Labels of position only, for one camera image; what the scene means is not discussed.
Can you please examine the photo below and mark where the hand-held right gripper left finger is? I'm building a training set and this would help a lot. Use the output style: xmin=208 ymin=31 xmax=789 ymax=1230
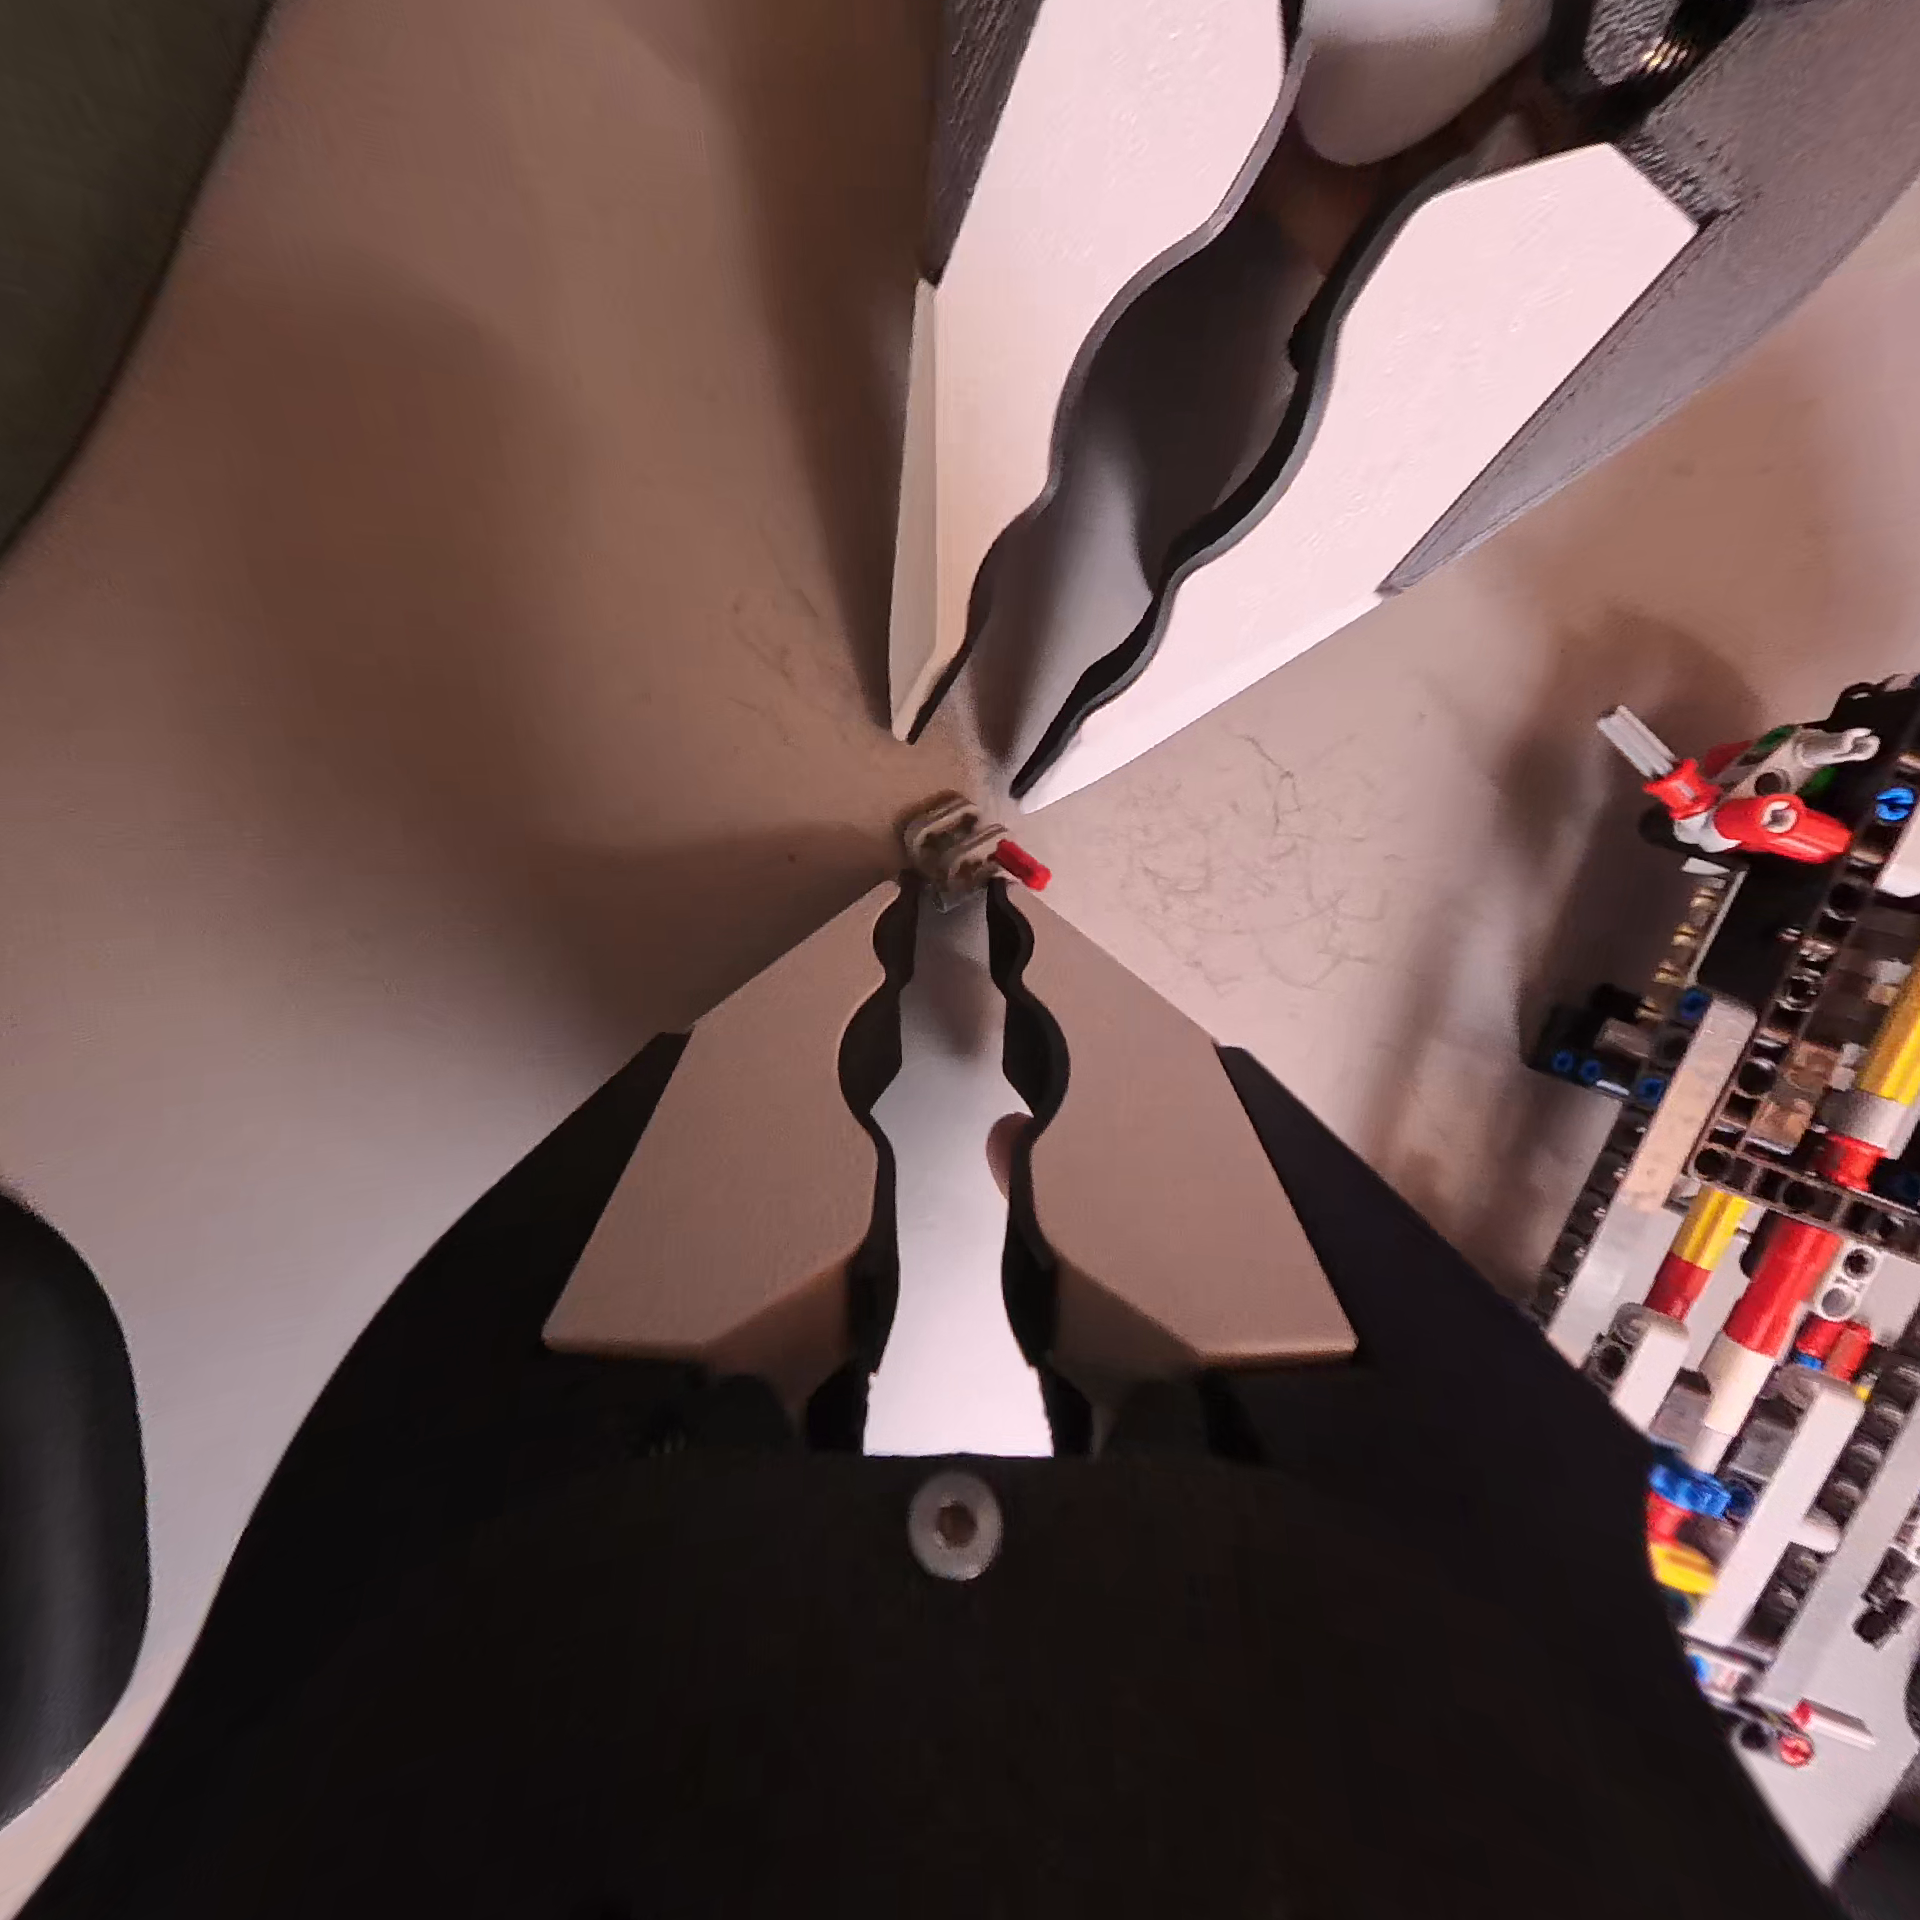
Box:
xmin=539 ymin=876 xmax=910 ymax=1449

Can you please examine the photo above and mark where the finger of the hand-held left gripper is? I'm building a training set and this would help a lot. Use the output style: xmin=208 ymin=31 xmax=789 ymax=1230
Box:
xmin=1008 ymin=137 xmax=1708 ymax=816
xmin=888 ymin=0 xmax=1313 ymax=748

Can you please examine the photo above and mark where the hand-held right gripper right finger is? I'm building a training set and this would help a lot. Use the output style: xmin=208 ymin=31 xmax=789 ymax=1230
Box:
xmin=981 ymin=882 xmax=1364 ymax=1454

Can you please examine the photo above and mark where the grey red lego connector assembly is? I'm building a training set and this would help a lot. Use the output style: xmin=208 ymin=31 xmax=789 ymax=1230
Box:
xmin=899 ymin=792 xmax=1055 ymax=920

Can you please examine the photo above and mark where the lego car chassis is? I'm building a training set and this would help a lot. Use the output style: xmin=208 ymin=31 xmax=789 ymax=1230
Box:
xmin=1525 ymin=674 xmax=1920 ymax=1775

